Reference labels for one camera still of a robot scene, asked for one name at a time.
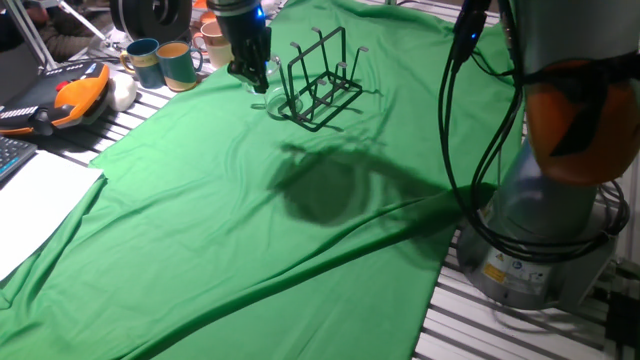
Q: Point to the clear glass cup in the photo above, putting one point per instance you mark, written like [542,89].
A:
[282,102]

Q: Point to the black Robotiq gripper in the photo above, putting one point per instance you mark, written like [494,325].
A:
[246,35]

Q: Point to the white rounded lump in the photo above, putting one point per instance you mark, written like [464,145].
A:
[122,92]

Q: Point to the white paper sheet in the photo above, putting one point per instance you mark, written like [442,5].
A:
[40,205]

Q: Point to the beige orange mug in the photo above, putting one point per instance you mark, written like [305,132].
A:
[215,47]

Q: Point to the teal tan-banded mug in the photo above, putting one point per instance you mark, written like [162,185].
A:
[177,67]

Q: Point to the black computer keyboard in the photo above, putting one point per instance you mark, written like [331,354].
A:
[12,155]

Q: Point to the person in dark clothing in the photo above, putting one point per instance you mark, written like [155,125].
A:
[65,35]

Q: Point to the black filament spool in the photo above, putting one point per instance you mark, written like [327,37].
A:
[150,17]

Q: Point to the green cloth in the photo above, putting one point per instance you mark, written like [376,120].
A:
[250,225]

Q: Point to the orange black teach pendant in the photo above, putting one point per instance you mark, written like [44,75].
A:
[60,102]

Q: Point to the silver tilted pole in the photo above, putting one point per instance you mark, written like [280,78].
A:
[30,35]

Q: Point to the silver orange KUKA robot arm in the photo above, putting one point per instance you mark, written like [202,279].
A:
[560,150]

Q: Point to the dark blue tan-banded mug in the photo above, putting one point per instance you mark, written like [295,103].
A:
[145,62]

